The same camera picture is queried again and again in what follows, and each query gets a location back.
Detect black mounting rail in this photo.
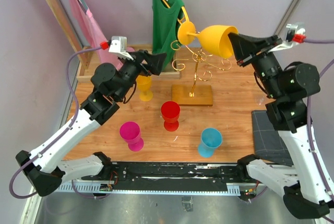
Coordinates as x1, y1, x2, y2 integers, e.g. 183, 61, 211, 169
62, 161, 269, 196

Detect clear wine glass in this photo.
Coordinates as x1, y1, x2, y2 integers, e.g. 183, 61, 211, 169
254, 95, 268, 105

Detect wooden rack base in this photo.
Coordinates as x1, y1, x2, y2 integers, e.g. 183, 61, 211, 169
171, 85, 213, 107

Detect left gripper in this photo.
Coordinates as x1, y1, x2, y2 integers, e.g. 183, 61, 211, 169
115, 49, 167, 101

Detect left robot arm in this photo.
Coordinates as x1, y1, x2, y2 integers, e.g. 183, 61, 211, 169
16, 50, 166, 197

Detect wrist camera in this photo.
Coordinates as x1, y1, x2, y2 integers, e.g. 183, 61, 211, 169
100, 36, 134, 61
269, 22, 306, 52

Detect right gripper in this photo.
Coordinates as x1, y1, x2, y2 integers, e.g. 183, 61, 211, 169
228, 31, 284, 99

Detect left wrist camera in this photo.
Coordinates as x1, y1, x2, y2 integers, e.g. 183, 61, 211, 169
100, 36, 134, 61

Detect blue goblet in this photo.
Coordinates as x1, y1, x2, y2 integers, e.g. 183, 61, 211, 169
198, 128, 223, 158

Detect wooden clothes stand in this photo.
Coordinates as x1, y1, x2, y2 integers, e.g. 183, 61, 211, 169
30, 0, 181, 84

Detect gold wire glass rack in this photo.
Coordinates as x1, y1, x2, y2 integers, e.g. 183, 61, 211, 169
170, 40, 232, 98

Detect green tank top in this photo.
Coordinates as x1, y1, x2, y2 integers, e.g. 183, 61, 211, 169
152, 0, 184, 68

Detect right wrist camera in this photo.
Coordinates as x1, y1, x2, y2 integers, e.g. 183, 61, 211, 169
269, 22, 306, 52

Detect pink cloth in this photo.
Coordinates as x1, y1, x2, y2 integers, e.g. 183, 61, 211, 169
69, 0, 124, 70

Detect yellow goblet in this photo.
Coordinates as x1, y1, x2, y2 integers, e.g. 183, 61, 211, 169
136, 75, 153, 102
177, 21, 238, 58

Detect magenta goblet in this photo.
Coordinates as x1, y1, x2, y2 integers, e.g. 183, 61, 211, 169
120, 121, 144, 152

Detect red goblet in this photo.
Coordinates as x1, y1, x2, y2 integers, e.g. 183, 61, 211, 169
161, 101, 181, 132

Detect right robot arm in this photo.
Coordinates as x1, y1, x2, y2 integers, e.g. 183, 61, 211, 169
228, 32, 333, 219

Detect dark grey checked cloth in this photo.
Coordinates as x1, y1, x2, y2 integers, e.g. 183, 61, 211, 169
251, 110, 293, 167

